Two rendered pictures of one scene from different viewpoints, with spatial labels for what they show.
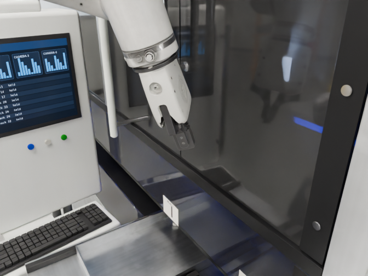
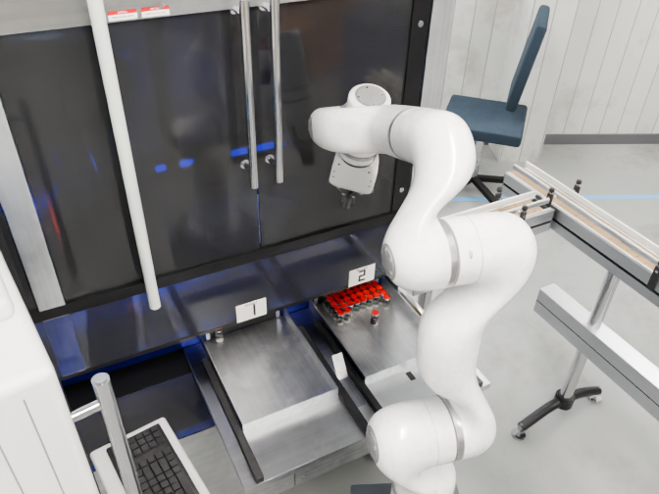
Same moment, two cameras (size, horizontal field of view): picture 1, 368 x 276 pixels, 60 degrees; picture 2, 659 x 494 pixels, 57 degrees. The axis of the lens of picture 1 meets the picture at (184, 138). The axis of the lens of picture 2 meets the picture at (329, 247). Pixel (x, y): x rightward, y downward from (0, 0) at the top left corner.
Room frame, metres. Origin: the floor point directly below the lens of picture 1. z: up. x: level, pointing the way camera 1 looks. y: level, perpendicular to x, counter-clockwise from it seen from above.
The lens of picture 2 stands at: (0.47, 1.21, 2.14)
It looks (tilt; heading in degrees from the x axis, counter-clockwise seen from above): 37 degrees down; 275
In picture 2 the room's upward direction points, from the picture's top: 2 degrees clockwise
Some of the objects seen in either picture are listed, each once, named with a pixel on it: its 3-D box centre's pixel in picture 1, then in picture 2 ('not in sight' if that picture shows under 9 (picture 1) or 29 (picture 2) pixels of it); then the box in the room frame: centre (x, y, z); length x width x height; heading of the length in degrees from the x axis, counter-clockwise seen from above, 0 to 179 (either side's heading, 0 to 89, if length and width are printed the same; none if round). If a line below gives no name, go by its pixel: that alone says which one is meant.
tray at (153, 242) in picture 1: (145, 253); (266, 364); (0.72, 0.11, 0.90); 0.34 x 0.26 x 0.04; 123
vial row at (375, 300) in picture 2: not in sight; (360, 305); (0.49, -0.15, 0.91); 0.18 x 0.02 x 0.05; 33
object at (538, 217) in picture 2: not in sight; (468, 226); (0.13, -0.58, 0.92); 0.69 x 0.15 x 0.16; 33
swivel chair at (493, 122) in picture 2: not in sight; (488, 111); (-0.18, -2.39, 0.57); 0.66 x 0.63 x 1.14; 8
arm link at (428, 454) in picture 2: not in sight; (414, 453); (0.36, 0.53, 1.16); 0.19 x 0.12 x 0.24; 22
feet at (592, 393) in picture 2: not in sight; (561, 406); (-0.39, -0.55, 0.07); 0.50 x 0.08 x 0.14; 33
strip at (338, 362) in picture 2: not in sight; (348, 378); (0.50, 0.15, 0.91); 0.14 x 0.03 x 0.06; 123
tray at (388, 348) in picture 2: not in sight; (375, 325); (0.44, -0.07, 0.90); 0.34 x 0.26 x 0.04; 123
